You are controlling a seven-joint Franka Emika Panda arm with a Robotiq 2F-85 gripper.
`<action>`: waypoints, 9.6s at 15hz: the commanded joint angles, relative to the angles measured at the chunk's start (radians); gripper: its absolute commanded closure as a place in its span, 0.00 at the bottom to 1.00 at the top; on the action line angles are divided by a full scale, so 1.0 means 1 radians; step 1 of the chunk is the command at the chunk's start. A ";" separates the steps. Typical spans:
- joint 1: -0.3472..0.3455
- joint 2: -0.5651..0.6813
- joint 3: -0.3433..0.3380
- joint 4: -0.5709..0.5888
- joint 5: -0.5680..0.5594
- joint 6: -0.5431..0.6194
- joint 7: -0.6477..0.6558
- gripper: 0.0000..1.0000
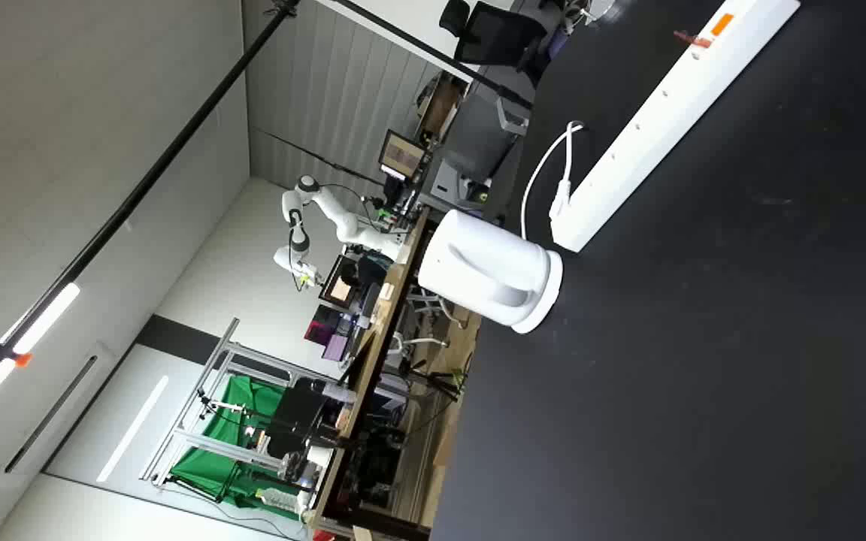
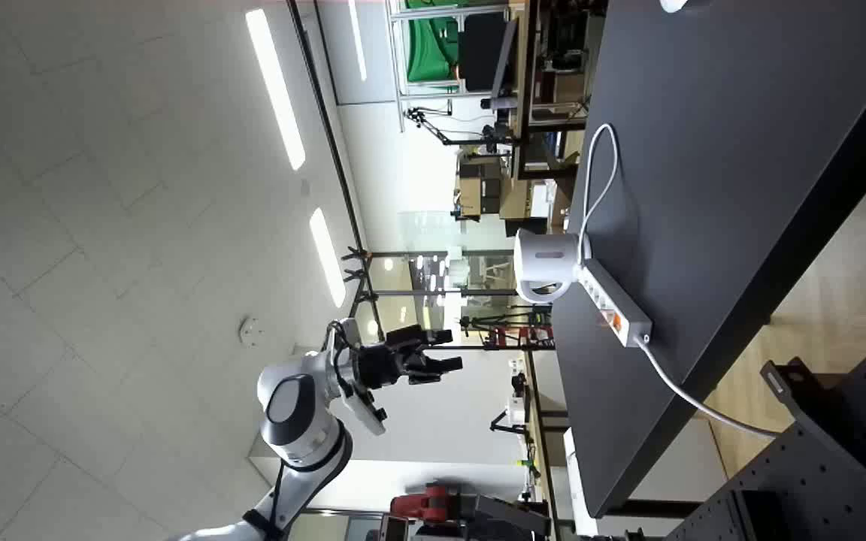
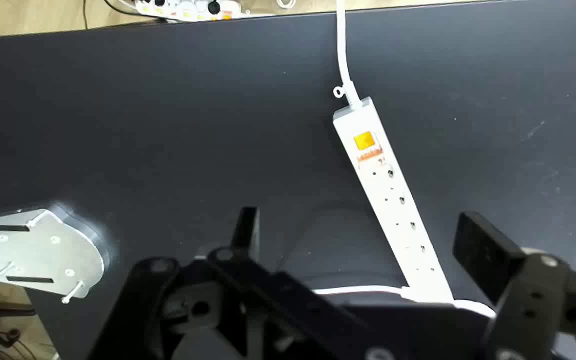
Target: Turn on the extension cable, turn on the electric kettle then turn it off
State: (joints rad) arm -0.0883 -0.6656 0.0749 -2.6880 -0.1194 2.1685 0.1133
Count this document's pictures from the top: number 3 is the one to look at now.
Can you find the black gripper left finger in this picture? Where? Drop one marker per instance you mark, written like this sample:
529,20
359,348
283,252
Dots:
169,301

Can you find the white power strip orange switch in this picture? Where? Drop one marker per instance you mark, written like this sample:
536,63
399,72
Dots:
394,200

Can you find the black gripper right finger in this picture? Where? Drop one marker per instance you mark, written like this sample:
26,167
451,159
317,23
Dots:
540,301

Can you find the white floor power strip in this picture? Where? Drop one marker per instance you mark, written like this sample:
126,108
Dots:
181,8

